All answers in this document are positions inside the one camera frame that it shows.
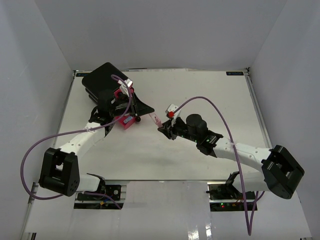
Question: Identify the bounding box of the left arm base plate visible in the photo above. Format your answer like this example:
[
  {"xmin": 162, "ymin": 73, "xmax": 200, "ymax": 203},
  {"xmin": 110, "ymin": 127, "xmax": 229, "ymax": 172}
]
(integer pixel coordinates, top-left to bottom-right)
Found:
[{"xmin": 97, "ymin": 184, "xmax": 122, "ymax": 201}]

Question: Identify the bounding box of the pink translucent highlighter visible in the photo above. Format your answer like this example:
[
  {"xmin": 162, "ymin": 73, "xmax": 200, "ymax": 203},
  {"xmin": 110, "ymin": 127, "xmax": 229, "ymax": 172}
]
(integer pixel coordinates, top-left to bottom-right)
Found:
[{"xmin": 149, "ymin": 112, "xmax": 162, "ymax": 128}]

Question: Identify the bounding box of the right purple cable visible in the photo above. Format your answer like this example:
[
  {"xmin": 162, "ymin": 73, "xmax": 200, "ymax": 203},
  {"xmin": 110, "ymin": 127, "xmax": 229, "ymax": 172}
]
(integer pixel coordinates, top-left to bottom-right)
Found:
[{"xmin": 173, "ymin": 96, "xmax": 258, "ymax": 236}]

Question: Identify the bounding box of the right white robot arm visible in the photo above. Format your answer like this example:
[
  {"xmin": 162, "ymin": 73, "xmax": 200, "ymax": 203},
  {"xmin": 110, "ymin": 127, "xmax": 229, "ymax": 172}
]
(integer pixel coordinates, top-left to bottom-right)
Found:
[{"xmin": 158, "ymin": 114, "xmax": 305, "ymax": 200}]

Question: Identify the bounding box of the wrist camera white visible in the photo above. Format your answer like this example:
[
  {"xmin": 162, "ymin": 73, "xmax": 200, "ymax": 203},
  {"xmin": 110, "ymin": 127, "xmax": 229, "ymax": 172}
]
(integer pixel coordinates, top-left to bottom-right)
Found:
[
  {"xmin": 165, "ymin": 104, "xmax": 181, "ymax": 127},
  {"xmin": 117, "ymin": 78, "xmax": 133, "ymax": 97}
]

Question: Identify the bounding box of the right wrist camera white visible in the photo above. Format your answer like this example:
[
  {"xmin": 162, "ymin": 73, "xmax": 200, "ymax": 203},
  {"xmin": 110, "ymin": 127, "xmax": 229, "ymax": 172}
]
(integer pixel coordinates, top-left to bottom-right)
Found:
[{"xmin": 165, "ymin": 104, "xmax": 181, "ymax": 127}]

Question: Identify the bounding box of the pink drawer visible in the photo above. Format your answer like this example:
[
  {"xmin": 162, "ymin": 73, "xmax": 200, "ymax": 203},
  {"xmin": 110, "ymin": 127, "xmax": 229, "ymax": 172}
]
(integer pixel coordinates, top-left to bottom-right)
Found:
[{"xmin": 116, "ymin": 115, "xmax": 141, "ymax": 130}]

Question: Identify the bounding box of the black drawer cabinet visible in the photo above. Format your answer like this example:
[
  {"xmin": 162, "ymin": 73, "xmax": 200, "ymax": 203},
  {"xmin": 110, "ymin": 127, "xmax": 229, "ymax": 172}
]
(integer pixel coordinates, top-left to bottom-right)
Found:
[{"xmin": 81, "ymin": 62, "xmax": 128, "ymax": 104}]

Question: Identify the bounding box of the purple cable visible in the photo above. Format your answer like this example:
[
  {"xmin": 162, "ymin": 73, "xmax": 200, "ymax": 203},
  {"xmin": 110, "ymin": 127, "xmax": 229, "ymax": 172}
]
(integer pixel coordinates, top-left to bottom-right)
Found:
[
  {"xmin": 173, "ymin": 96, "xmax": 258, "ymax": 236},
  {"xmin": 20, "ymin": 74, "xmax": 133, "ymax": 210}
]

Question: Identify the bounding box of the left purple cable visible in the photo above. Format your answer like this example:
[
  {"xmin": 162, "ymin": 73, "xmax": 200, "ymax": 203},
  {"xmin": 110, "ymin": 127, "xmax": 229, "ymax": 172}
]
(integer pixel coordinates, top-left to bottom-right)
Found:
[{"xmin": 20, "ymin": 74, "xmax": 133, "ymax": 210}]

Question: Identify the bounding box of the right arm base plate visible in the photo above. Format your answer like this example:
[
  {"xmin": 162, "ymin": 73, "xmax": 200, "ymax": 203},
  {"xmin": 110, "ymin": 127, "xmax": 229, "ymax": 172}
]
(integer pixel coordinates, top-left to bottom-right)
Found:
[{"xmin": 206, "ymin": 171, "xmax": 244, "ymax": 203}]

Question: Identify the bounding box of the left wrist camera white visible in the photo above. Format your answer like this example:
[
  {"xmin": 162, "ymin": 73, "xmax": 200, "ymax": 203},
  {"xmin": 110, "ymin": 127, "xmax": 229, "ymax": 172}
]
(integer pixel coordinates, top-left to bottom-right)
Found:
[{"xmin": 117, "ymin": 78, "xmax": 133, "ymax": 97}]

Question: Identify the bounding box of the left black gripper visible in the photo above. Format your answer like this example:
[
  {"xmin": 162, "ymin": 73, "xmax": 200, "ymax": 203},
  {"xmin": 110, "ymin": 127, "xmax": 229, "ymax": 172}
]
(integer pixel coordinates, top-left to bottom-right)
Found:
[{"xmin": 109, "ymin": 92, "xmax": 154, "ymax": 118}]

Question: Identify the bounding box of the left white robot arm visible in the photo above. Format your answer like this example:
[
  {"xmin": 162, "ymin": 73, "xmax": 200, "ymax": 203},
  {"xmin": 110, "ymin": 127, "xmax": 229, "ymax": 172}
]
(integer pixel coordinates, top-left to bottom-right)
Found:
[{"xmin": 38, "ymin": 90, "xmax": 155, "ymax": 200}]

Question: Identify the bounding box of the blue translucent highlighter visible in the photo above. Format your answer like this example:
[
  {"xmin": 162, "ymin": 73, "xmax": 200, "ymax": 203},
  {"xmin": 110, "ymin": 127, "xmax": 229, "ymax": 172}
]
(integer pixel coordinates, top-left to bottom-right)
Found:
[{"xmin": 123, "ymin": 116, "xmax": 132, "ymax": 124}]

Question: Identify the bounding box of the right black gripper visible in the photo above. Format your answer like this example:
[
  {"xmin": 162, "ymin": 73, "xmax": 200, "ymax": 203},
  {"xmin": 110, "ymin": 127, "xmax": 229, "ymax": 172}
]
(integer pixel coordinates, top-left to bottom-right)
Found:
[{"xmin": 158, "ymin": 116, "xmax": 199, "ymax": 144}]

